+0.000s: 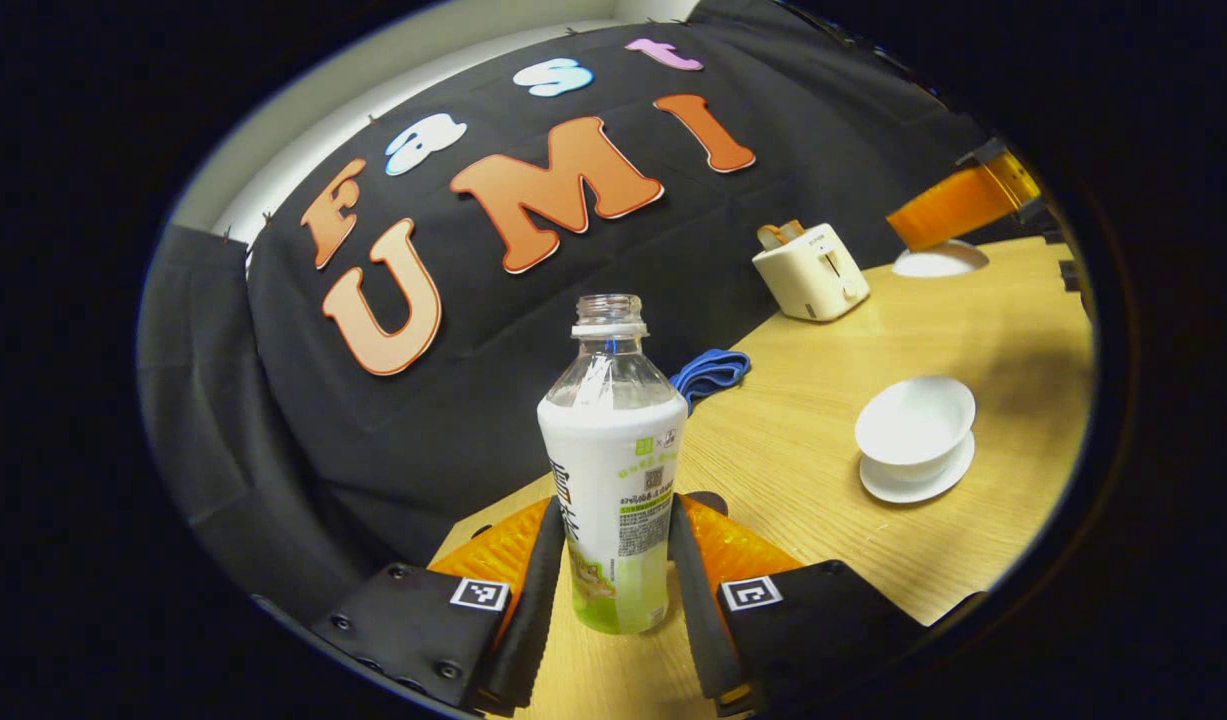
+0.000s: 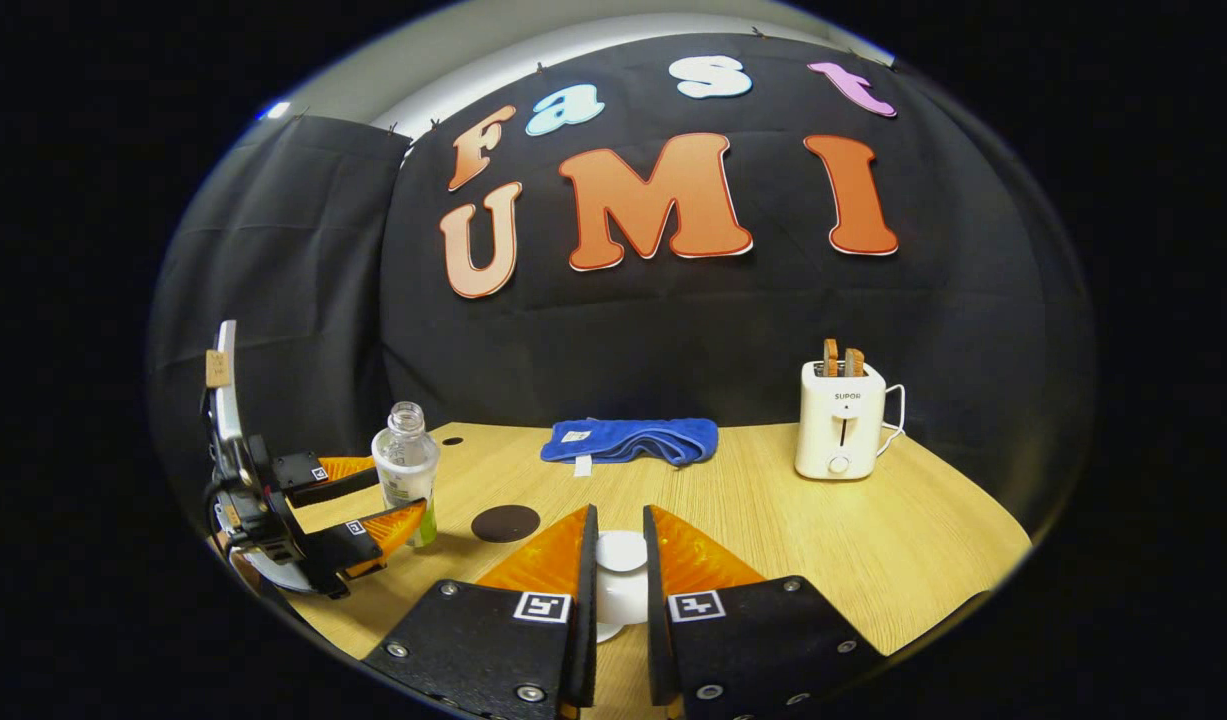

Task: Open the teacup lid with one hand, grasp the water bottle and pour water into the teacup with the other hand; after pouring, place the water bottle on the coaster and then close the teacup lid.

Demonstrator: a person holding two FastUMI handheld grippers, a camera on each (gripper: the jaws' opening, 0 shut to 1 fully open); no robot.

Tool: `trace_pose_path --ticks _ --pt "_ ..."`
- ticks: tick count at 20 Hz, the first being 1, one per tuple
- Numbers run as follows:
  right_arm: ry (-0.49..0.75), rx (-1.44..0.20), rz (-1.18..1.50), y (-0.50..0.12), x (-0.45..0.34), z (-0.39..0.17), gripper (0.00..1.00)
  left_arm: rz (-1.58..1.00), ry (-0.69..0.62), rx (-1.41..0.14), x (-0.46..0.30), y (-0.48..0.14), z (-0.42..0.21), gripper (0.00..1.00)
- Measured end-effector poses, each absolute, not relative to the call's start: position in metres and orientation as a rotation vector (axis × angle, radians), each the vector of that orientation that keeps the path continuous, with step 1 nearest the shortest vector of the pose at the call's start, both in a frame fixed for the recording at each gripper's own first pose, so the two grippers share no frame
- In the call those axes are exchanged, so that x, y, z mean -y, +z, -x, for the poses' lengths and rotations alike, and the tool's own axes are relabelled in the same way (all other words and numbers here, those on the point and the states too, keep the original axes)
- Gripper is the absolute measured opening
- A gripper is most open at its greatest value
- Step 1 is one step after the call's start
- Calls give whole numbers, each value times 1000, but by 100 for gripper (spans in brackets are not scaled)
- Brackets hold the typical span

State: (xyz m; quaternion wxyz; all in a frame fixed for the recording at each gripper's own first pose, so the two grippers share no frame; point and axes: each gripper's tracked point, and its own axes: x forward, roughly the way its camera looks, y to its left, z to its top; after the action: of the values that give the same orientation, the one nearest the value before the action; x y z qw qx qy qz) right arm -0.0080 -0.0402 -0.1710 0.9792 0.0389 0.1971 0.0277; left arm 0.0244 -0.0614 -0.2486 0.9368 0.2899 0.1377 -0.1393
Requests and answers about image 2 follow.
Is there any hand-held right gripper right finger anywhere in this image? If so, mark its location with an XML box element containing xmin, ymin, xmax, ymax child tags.
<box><xmin>640</xmin><ymin>503</ymin><xmax>890</xmax><ymax>720</ymax></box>

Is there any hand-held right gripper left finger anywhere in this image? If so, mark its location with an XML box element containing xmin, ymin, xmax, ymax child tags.
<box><xmin>361</xmin><ymin>503</ymin><xmax>601</xmax><ymax>720</ymax></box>

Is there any clear water bottle green label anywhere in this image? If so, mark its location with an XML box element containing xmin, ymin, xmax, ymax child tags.
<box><xmin>371</xmin><ymin>401</ymin><xmax>442</xmax><ymax>548</ymax></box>

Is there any white teacup lid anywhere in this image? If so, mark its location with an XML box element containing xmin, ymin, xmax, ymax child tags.
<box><xmin>593</xmin><ymin>530</ymin><xmax>651</xmax><ymax>644</ymax></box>

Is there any dark round coaster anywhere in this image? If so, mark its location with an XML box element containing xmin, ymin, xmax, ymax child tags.
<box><xmin>471</xmin><ymin>504</ymin><xmax>541</xmax><ymax>544</ymax></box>

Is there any blue folded towel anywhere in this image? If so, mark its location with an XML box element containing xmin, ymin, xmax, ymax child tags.
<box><xmin>540</xmin><ymin>417</ymin><xmax>719</xmax><ymax>477</ymax></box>

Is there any white toaster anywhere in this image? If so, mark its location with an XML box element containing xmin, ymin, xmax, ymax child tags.
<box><xmin>795</xmin><ymin>360</ymin><xmax>887</xmax><ymax>481</ymax></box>

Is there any black backdrop cloth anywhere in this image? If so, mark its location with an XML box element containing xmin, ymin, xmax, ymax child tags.
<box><xmin>148</xmin><ymin>33</ymin><xmax>1094</xmax><ymax>541</ymax></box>

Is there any white toaster cable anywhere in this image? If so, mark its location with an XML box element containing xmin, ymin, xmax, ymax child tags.
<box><xmin>876</xmin><ymin>384</ymin><xmax>907</xmax><ymax>457</ymax></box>

